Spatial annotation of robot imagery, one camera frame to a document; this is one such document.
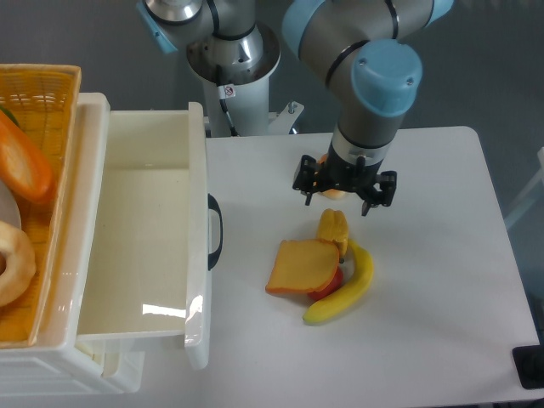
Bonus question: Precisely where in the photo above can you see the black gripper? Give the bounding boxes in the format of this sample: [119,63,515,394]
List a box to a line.
[292,145,396,216]

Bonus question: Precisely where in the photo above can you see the toy bread slice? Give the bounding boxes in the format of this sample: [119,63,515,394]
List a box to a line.
[265,239,340,294]

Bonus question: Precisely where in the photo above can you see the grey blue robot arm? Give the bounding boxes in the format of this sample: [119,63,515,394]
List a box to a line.
[137,1,452,213]

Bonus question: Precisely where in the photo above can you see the orange toy peach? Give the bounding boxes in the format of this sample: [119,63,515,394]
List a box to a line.
[318,154,347,201]

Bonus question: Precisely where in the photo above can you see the yellow toy starfruit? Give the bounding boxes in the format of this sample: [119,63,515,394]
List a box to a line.
[316,208,349,258]

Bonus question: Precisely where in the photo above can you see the yellow toy banana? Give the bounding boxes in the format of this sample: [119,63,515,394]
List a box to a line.
[303,239,375,326]

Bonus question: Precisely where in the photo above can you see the red toy bell pepper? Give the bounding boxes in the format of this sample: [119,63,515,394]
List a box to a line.
[308,267,343,301]

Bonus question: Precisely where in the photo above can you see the white plastic drawer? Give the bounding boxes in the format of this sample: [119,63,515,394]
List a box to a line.
[77,103,211,370]

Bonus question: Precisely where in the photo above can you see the black device at edge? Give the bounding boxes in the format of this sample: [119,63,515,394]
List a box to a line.
[512,345,543,389]

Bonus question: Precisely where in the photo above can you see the orange wicker basket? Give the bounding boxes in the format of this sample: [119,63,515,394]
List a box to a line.
[1,64,82,349]

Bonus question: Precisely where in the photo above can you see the orange toy baguette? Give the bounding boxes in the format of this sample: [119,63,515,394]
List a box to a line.
[1,110,56,204]

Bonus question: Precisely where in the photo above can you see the beige toy bagel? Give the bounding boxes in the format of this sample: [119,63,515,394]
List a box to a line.
[1,221,37,306]

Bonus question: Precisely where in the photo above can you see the white plate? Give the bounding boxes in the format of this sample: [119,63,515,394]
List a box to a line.
[0,181,21,229]

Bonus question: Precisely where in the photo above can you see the white plastic drawer cabinet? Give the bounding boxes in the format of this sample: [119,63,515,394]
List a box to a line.
[1,93,145,396]

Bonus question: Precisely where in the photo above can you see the white metal bracket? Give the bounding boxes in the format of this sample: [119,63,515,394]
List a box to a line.
[268,101,305,135]

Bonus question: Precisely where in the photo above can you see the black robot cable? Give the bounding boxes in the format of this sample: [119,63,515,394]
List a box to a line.
[215,63,241,138]

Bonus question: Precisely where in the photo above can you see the black drawer handle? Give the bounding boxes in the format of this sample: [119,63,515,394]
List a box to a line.
[207,194,224,270]

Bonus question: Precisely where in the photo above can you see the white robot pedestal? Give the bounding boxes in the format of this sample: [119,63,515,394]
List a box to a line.
[186,22,281,138]

